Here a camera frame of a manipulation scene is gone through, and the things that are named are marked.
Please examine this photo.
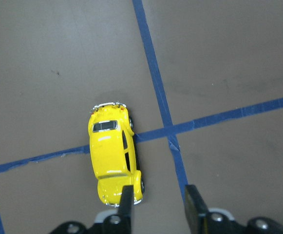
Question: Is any yellow beetle toy car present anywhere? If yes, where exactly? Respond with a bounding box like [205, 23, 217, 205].
[88, 102, 145, 207]

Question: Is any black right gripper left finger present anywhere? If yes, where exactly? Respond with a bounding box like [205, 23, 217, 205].
[117, 185, 134, 234]

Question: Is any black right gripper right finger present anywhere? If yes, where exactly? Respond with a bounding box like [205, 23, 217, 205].
[184, 185, 208, 234]

